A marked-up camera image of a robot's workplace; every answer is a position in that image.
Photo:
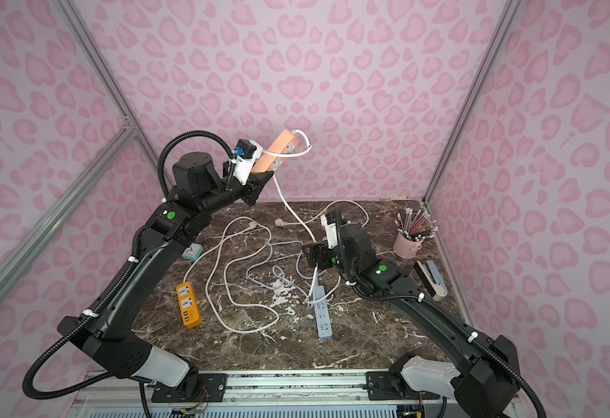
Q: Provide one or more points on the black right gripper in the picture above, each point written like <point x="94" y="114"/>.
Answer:
<point x="323" y="256"/>

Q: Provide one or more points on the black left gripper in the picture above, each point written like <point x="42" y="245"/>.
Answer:
<point x="255" y="183"/>

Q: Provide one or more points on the pink power strip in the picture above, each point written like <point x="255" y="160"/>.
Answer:
<point x="272" y="158"/>

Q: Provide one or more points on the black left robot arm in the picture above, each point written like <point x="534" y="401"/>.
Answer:
<point x="104" y="330"/>

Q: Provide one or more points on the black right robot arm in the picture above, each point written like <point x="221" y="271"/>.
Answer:
<point x="483" y="375"/>

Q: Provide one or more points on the light blue power strip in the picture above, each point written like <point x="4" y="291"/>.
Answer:
<point x="324" y="328"/>

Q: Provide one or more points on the yellow power strip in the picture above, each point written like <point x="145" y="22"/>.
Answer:
<point x="188" y="304"/>

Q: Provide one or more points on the pink pen cup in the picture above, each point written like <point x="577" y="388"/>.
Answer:
<point x="406" y="248"/>

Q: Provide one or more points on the small teal alarm clock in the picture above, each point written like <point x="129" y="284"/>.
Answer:
<point x="193" y="252"/>

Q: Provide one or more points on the bundle of pens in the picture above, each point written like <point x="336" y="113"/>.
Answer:
<point x="416" y="225"/>

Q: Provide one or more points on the wooden grey block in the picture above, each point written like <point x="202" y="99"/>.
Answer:
<point x="431" y="279"/>

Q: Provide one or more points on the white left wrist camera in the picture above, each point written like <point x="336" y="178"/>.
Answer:
<point x="247" y="153"/>

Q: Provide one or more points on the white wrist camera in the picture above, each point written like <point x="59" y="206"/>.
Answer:
<point x="247" y="153"/>
<point x="328" y="222"/>

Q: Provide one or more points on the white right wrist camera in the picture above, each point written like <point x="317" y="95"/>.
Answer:
<point x="328" y="222"/>

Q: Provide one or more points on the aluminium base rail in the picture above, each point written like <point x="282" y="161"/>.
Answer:
<point x="304" y="393"/>

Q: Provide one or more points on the aluminium corner frame post left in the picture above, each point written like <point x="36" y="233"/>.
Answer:
<point x="80" y="31"/>

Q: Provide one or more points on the aluminium corner frame post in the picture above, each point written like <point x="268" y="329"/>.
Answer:
<point x="508" y="19"/>
<point x="80" y="31"/>

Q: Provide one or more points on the aluminium corner frame post right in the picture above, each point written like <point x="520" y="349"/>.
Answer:
<point x="508" y="19"/>

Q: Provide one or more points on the aluminium diagonal frame bar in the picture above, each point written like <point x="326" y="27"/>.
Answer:
<point x="41" y="235"/>

